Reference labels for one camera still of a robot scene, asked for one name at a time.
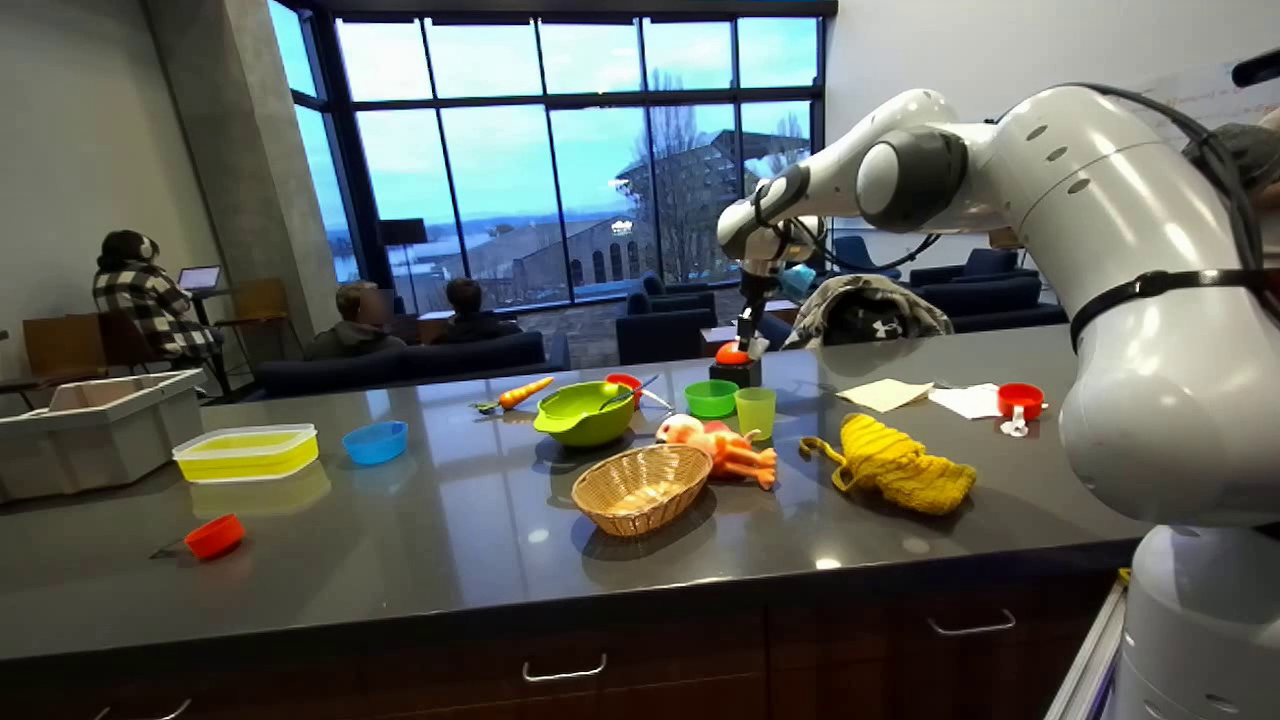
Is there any small blue bowl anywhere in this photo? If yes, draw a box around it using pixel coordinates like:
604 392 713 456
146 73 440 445
345 421 408 467

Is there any person in plaid shirt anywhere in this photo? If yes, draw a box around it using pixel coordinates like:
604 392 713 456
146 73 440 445
93 230 229 385

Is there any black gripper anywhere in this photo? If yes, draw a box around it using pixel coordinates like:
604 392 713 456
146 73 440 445
736 272 789 351

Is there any red small object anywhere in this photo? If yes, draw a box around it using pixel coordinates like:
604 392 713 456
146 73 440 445
186 516 249 564

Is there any grey plastic bin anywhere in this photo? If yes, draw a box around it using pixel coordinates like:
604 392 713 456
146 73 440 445
0 370 205 503

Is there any lime green colander bowl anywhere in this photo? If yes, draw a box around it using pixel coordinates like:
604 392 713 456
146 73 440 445
533 382 631 450

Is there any orange carrot toy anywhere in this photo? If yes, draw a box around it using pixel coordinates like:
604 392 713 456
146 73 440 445
476 377 557 417

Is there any woven wicker basket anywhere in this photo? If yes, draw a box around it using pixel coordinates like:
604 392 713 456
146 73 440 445
574 445 713 542

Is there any yellow knitted cloth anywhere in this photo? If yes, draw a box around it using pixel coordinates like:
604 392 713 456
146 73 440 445
800 414 975 516

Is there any red small cup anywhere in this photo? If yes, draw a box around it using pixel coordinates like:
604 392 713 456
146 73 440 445
604 373 642 403

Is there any yellow plastic container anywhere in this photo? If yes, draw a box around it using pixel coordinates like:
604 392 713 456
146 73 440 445
174 426 321 483

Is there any white paper napkin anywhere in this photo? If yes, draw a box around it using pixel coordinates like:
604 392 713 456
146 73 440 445
930 385 1001 421
841 382 931 414

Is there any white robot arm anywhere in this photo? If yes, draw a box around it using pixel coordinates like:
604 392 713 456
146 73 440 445
718 83 1280 720

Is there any orange plush toy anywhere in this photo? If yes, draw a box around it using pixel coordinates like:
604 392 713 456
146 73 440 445
657 417 778 490

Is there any red measuring cup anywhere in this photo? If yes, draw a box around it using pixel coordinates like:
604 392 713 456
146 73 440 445
997 385 1047 435

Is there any small green bowl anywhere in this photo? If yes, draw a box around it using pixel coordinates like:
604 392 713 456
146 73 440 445
685 382 736 421

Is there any translucent yellow-green cup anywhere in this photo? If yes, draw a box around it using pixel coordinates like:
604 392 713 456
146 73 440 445
736 390 778 445

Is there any seated person dark hair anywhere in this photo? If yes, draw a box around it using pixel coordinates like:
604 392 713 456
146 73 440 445
308 280 401 357

